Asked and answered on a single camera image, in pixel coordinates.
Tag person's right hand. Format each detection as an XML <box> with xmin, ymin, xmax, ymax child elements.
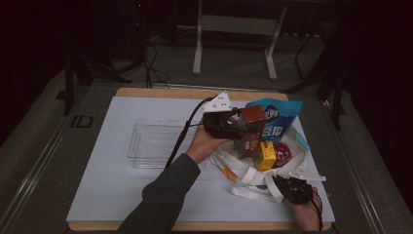
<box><xmin>290</xmin><ymin>186</ymin><xmax>324</xmax><ymax>232</ymax></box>

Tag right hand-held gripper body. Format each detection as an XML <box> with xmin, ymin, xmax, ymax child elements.
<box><xmin>280</xmin><ymin>169</ymin><xmax>327</xmax><ymax>206</ymax></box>

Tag black floor cables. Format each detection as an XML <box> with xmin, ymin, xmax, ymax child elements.
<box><xmin>110</xmin><ymin>32</ymin><xmax>169</xmax><ymax>90</ymax></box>

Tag brown drink carton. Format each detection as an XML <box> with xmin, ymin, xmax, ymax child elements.
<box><xmin>235</xmin><ymin>104</ymin><xmax>268</xmax><ymax>160</ymax></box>

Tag white tote bag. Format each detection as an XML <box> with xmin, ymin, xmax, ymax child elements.
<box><xmin>208</xmin><ymin>123</ymin><xmax>313</xmax><ymax>204</ymax></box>

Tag white table mat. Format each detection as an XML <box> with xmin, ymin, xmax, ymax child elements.
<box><xmin>66</xmin><ymin>96</ymin><xmax>336</xmax><ymax>224</ymax></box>

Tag black stand with legs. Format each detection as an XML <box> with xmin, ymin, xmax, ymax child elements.
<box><xmin>281</xmin><ymin>32</ymin><xmax>347</xmax><ymax>131</ymax></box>
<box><xmin>55</xmin><ymin>55</ymin><xmax>132</xmax><ymax>116</ymax></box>

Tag white metal stand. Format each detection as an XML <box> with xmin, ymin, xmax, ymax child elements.
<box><xmin>192</xmin><ymin>0</ymin><xmax>288</xmax><ymax>81</ymax></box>

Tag red lid jar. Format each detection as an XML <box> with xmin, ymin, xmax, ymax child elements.
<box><xmin>272</xmin><ymin>142</ymin><xmax>292</xmax><ymax>170</ymax></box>

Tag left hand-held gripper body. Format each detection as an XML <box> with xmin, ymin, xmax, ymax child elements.
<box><xmin>199</xmin><ymin>91</ymin><xmax>244</xmax><ymax>140</ymax></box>

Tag person's left hand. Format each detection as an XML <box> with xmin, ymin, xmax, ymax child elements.
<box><xmin>185</xmin><ymin>123</ymin><xmax>233</xmax><ymax>165</ymax></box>

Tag yellow drink carton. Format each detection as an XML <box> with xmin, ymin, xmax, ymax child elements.
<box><xmin>253</xmin><ymin>140</ymin><xmax>278</xmax><ymax>173</ymax></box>

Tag blue snack pouch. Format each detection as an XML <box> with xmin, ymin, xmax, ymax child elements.
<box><xmin>244</xmin><ymin>97</ymin><xmax>304</xmax><ymax>145</ymax></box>

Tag clear plastic container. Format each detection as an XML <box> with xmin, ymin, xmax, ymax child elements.
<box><xmin>126</xmin><ymin>117</ymin><xmax>201</xmax><ymax>170</ymax></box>

